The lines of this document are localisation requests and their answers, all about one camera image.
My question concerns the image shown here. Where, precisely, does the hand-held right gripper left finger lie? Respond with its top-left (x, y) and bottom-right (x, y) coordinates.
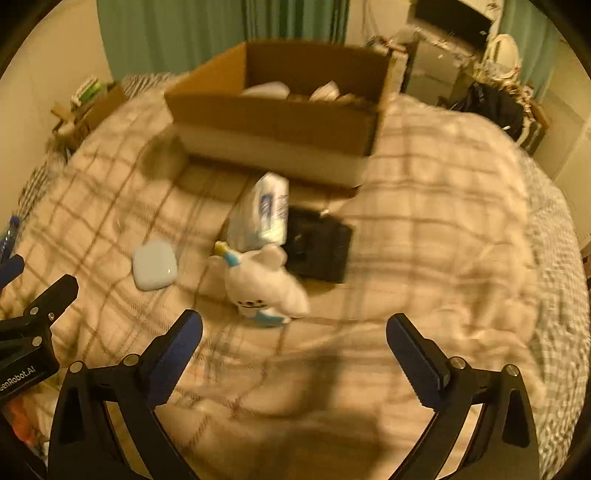
top-left (47, 310), bottom-right (204, 480)

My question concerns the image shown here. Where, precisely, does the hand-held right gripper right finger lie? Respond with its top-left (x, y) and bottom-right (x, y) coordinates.
top-left (385, 313), bottom-right (541, 480)

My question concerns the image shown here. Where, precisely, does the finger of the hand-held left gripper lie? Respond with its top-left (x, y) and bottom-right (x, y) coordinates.
top-left (0, 253), bottom-right (25, 291)
top-left (0, 274), bottom-right (79, 358)

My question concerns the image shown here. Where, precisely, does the white plush toy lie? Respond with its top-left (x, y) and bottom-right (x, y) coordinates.
top-left (205, 240), bottom-right (311, 328)

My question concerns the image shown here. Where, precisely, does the large cardboard box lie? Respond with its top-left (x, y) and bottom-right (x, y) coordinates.
top-left (164, 39), bottom-right (394, 190)

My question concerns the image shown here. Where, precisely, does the small white rounded case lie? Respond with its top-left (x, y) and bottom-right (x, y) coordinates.
top-left (133, 240), bottom-right (177, 291)

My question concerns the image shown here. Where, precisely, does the beige checked blanket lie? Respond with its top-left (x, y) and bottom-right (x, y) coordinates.
top-left (0, 74), bottom-right (555, 480)

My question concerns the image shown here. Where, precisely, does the black wallet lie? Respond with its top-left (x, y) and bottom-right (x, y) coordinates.
top-left (281, 206), bottom-right (354, 284)

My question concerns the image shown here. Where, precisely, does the grey patterned bedsheet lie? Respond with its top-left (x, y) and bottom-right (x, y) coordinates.
top-left (14, 71), bottom-right (589, 480)

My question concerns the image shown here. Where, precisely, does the white blue tissue packet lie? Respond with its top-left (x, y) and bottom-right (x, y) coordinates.
top-left (226, 172), bottom-right (291, 252)

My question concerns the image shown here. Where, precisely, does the small brown cardboard box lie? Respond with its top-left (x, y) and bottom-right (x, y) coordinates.
top-left (53, 83), bottom-right (127, 148)

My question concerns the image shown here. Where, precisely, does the stack of books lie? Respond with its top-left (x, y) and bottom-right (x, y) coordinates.
top-left (69, 76), bottom-right (102, 107)

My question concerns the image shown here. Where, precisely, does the black backpack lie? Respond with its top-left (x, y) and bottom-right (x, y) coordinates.
top-left (462, 83), bottom-right (525, 139)

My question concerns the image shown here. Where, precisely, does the white rounded item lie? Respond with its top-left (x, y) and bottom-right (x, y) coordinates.
top-left (310, 80), bottom-right (340, 101)
top-left (240, 80), bottom-right (291, 99)

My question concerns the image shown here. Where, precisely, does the wide green curtain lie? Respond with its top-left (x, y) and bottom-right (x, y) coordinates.
top-left (97, 0), bottom-right (352, 77)

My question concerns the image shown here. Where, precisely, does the white desk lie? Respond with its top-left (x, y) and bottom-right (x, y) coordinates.
top-left (406, 28), bottom-right (481, 107)

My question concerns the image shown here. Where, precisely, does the white round-backed chair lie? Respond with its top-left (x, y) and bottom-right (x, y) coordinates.
top-left (482, 32), bottom-right (520, 79)

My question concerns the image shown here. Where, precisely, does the narrow green curtain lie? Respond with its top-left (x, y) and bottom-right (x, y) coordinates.
top-left (501, 0), bottom-right (561, 100)

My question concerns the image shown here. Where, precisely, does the black monitor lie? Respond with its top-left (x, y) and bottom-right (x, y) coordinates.
top-left (413, 0), bottom-right (492, 47)

